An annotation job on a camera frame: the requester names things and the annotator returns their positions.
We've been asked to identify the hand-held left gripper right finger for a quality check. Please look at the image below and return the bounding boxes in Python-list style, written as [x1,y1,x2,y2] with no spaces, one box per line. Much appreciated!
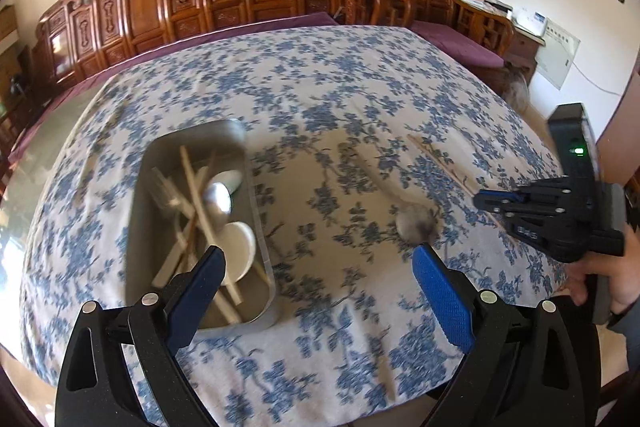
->
[411,244,603,427]

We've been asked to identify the metal fork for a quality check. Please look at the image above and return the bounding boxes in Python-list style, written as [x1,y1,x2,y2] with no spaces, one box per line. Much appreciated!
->
[150,167,201,228]

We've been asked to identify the grey metal tray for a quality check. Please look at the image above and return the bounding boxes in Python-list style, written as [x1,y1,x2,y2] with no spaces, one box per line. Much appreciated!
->
[123,119,279,334]

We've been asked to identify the wooden side table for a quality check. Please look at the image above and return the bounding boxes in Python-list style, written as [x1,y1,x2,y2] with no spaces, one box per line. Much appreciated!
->
[509,27,541,72]

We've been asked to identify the white paper box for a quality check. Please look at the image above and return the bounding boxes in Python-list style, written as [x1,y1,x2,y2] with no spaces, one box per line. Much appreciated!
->
[515,7,548,38]

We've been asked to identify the white wall panel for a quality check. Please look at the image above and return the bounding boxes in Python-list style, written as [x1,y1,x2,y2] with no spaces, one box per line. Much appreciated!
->
[532,19,581,90]

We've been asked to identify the blue floral tablecloth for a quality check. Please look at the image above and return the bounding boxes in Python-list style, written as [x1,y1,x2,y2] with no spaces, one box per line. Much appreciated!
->
[20,24,571,427]

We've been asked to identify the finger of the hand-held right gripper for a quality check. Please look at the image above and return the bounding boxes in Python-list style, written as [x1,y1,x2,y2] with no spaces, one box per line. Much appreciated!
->
[472,188,571,220]
[512,177,571,204]

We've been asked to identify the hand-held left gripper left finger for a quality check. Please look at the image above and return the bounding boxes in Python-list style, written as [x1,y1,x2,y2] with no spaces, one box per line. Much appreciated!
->
[55,245,227,427]

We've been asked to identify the short purple seat cushion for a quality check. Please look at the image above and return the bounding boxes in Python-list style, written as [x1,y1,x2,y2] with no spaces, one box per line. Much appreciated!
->
[410,19,503,68]

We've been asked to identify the cream rice paddle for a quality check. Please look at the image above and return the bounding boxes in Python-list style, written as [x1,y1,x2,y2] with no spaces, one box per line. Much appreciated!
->
[220,221,257,286]

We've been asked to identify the person's right hand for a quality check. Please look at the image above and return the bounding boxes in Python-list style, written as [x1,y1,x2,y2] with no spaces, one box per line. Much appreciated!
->
[567,227,640,323]

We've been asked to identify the white cable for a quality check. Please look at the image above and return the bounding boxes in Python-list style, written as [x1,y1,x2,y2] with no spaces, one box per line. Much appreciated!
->
[570,62,621,98]

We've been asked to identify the wooden chopstick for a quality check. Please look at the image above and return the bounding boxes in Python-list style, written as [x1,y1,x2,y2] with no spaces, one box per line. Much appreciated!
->
[227,257,275,308]
[406,134,508,230]
[179,145,246,325]

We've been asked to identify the grey fluffy thing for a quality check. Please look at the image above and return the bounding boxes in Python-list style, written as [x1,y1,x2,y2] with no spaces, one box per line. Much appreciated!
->
[500,62,533,108]

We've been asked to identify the metal spoon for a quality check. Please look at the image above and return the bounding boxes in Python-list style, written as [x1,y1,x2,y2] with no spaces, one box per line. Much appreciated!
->
[202,181,235,228]
[350,152,442,244]

